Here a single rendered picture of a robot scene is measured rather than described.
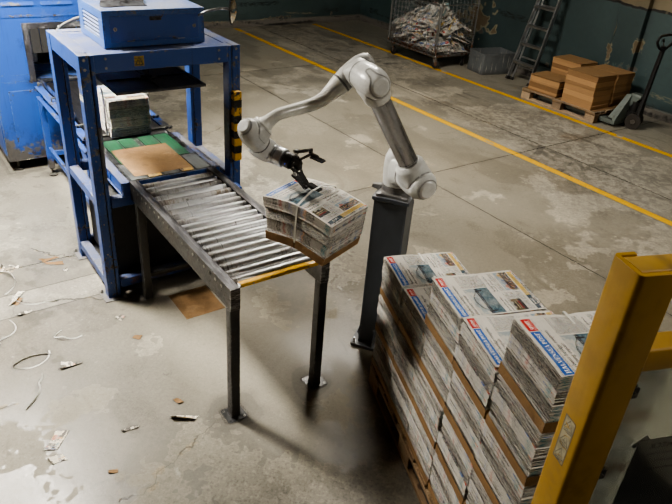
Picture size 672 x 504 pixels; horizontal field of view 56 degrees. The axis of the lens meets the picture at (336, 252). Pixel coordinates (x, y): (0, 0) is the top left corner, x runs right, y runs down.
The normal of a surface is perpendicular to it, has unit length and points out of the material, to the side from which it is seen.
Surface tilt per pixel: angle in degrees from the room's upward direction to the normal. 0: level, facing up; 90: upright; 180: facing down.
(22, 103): 90
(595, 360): 90
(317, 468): 0
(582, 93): 90
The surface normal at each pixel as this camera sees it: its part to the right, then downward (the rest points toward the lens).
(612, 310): -0.97, 0.06
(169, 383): 0.07, -0.86
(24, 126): 0.57, 0.45
